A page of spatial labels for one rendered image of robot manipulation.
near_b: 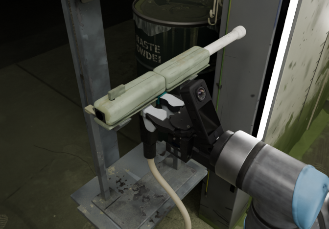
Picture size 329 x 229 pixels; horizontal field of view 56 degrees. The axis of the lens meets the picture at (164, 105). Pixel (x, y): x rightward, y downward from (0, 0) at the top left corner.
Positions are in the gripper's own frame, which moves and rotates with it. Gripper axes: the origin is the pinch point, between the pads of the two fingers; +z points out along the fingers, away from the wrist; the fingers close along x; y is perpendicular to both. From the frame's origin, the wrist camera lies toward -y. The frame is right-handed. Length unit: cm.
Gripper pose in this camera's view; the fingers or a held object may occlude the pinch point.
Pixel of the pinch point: (145, 97)
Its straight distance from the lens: 64.3
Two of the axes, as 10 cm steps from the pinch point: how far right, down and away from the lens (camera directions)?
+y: 0.0, 7.8, 6.3
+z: -7.6, -4.1, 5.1
